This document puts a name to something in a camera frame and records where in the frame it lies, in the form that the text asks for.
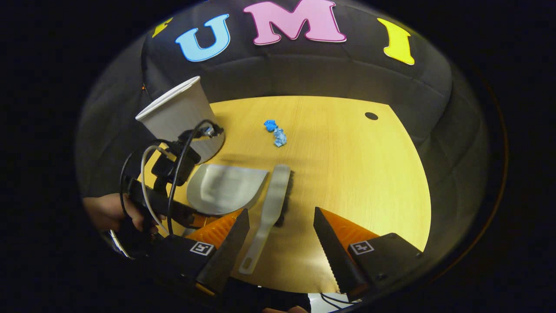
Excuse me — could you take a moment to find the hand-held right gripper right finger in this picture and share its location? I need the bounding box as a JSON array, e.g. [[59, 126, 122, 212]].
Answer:
[[313, 206, 424, 303]]

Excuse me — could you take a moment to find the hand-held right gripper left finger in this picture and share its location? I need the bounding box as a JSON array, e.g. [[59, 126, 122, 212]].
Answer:
[[148, 208, 251, 296]]

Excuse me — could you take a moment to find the grey plastic dustpan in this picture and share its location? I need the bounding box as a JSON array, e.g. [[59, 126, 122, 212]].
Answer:
[[186, 163, 270, 216]]

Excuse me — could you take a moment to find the grey plastic garbage bin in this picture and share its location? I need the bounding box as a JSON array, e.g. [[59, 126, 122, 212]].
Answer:
[[135, 76, 225, 165]]

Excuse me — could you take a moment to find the small grey broom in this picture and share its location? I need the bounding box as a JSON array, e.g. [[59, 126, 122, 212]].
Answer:
[[238, 164, 295, 275]]

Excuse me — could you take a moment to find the person's dark and white clothing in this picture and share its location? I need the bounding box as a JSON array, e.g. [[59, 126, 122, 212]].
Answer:
[[226, 278, 348, 313]]

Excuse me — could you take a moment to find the black cable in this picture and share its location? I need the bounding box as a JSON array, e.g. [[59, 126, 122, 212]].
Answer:
[[119, 119, 220, 237]]

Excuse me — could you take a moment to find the white cable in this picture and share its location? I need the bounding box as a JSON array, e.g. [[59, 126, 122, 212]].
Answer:
[[141, 145, 176, 225]]

